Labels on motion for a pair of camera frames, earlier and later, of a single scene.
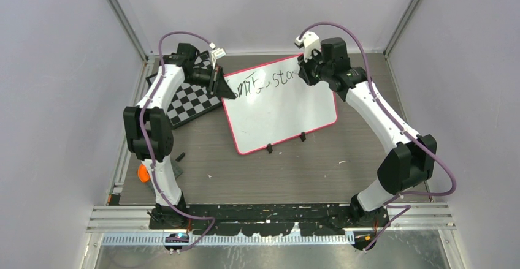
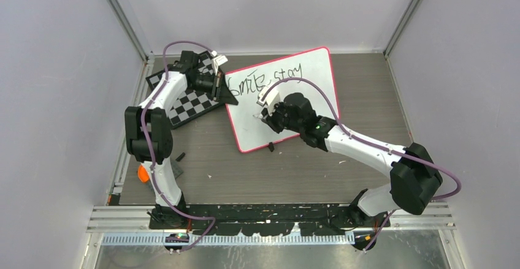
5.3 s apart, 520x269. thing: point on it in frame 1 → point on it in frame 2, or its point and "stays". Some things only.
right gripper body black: [315, 70] → [280, 120]
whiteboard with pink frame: [274, 103] stays
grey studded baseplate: [176, 170] stays
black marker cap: [181, 156] stays
